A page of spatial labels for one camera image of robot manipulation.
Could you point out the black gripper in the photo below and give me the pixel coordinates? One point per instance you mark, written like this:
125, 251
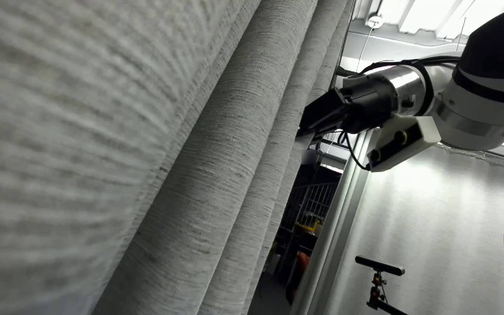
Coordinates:
372, 99

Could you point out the grey fabric curtain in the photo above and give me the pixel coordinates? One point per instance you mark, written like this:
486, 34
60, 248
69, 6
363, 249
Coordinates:
118, 146

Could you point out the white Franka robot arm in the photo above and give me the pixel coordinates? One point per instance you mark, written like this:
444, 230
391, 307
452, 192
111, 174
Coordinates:
491, 99

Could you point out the round ceiling sensor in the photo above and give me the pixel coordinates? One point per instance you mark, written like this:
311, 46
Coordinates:
375, 22

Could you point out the yellow bar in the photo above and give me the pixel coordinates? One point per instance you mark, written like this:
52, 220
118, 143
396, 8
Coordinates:
309, 228

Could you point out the red fire extinguisher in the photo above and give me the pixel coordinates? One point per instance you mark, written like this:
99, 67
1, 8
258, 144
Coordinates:
302, 265

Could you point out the black bar camera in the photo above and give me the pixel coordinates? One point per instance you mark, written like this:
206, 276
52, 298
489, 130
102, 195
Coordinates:
381, 265

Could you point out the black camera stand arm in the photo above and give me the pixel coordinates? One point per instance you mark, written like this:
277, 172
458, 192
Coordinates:
377, 295

